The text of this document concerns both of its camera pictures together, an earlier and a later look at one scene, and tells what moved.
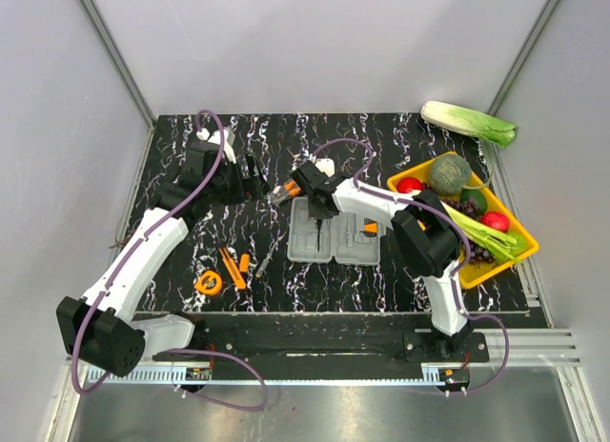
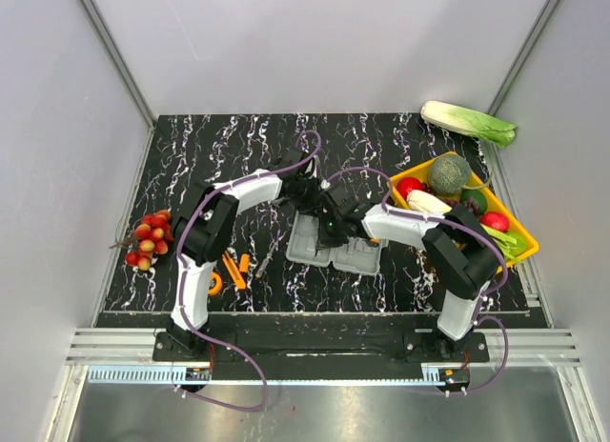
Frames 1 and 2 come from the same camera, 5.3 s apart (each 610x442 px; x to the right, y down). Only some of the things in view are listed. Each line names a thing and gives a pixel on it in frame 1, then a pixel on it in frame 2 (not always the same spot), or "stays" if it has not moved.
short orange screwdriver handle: [245, 260] stays
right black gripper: [318, 214] → [324, 241]
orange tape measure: [209, 283] stays
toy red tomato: [409, 184] stays
